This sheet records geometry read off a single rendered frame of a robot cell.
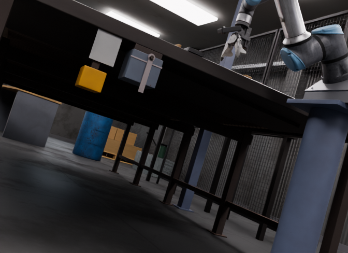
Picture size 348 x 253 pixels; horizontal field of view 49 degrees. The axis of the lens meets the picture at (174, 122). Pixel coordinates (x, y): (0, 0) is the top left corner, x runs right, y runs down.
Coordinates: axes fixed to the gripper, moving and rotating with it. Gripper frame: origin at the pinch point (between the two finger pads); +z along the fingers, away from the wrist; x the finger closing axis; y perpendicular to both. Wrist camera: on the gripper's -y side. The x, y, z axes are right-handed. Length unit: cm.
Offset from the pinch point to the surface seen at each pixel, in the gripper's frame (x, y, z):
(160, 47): -19.7, -43.0, 14.5
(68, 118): 986, 108, 38
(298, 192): -46, 24, 53
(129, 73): -21, -52, 29
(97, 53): -18, -66, 26
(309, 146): -45, 24, 34
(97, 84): -21, -63, 38
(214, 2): 374, 158, -201
